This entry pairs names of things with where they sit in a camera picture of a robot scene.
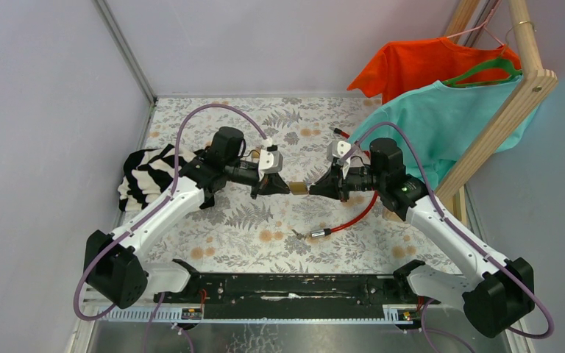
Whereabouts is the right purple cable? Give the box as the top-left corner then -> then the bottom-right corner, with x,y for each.
341,121 -> 555,340

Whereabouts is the red cable lock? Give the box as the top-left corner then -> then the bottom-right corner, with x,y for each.
310,127 -> 379,239

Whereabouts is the wooden clothes rack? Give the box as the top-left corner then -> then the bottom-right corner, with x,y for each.
382,0 -> 559,225

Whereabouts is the floral patterned mat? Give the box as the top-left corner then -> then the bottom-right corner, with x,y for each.
144,98 -> 457,274

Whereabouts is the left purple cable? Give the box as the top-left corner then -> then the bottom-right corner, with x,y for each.
73,103 -> 276,323

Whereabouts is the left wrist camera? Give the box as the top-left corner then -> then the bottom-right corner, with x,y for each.
257,145 -> 283,180

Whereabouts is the black white striped cloth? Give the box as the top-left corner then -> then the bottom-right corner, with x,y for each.
118,144 -> 175,212

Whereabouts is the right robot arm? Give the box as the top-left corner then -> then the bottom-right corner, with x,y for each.
308,138 -> 535,338

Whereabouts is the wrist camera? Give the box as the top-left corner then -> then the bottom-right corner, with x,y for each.
257,145 -> 283,180
327,140 -> 366,181

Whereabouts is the purple cable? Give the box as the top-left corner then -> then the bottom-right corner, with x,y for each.
73,103 -> 276,323
341,121 -> 555,340

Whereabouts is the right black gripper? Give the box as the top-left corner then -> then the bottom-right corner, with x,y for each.
310,160 -> 385,202

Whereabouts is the orange t-shirt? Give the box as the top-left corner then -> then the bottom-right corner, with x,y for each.
347,37 -> 522,104

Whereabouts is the teal t-shirt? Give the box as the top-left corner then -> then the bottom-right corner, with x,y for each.
348,78 -> 521,188

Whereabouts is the pink clothes hanger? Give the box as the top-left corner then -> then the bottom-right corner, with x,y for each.
443,0 -> 504,47

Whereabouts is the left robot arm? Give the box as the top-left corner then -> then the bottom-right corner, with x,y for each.
83,126 -> 290,309

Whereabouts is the green clothes hanger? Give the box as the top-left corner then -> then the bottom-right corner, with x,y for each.
441,56 -> 524,89

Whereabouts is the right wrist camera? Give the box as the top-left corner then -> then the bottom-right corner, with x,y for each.
327,140 -> 366,181

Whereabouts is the large brass padlock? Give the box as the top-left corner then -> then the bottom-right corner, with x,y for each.
288,182 -> 309,196

